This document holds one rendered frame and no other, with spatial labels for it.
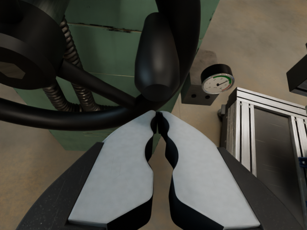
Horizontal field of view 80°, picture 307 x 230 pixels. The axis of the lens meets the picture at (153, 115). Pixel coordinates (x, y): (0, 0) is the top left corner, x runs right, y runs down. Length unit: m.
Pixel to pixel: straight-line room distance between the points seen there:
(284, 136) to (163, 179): 0.61
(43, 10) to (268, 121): 1.01
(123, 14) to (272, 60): 1.56
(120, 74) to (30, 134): 0.76
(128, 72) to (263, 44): 1.60
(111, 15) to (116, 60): 0.10
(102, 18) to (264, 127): 0.88
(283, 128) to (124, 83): 0.85
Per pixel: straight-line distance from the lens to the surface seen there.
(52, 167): 1.02
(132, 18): 0.36
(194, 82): 0.43
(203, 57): 0.50
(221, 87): 0.41
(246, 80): 1.51
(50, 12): 0.21
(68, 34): 0.25
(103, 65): 0.44
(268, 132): 1.04
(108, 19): 0.37
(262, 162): 0.94
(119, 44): 0.39
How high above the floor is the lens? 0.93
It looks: 59 degrees down
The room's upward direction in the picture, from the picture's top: 15 degrees clockwise
